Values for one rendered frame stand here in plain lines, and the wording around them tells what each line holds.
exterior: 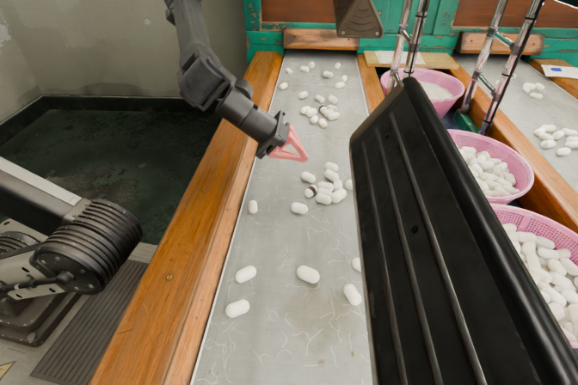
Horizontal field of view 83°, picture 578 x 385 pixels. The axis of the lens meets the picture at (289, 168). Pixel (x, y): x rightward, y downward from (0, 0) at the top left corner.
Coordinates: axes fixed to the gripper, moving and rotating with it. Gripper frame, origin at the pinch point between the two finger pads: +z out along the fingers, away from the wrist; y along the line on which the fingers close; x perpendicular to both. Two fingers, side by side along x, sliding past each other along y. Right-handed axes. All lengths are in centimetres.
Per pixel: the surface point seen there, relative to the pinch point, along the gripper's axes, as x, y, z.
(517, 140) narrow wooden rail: -29, 19, 44
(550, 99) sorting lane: -43, 50, 65
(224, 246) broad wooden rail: 13.6, -18.1, -5.5
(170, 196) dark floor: 110, 73, -5
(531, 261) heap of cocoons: -19.3, -16.6, 35.7
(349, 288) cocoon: -0.7, -25.5, 10.2
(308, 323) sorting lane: 4.6, -30.5, 6.8
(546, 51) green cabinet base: -56, 83, 72
